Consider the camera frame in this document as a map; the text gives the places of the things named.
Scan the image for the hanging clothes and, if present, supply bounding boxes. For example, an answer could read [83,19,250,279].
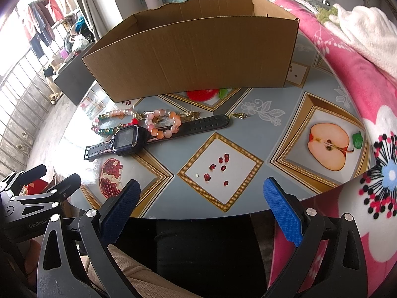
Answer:
[22,0,65,60]

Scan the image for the beige trouser leg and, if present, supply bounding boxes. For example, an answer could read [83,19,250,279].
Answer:
[81,243,203,298]

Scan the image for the multicolour bead bracelet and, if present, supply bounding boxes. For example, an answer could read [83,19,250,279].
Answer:
[91,108,139,137]

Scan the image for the grey window curtain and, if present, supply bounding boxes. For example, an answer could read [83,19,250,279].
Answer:
[76,0,123,41]

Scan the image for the white fluffy blanket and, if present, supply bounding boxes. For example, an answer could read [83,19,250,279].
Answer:
[324,3,397,80]

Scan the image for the brown cardboard box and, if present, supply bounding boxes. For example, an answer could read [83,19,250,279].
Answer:
[83,0,299,102]

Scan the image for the pink floral blanket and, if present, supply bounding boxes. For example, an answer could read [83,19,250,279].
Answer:
[267,0,397,297]

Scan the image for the pink orange bead bracelet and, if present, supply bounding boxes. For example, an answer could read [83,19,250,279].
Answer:
[144,108,182,140]

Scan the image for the black smart watch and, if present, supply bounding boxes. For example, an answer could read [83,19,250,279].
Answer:
[84,114,230,161]

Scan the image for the fruit print tablecloth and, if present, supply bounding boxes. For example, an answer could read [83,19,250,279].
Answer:
[55,35,374,219]

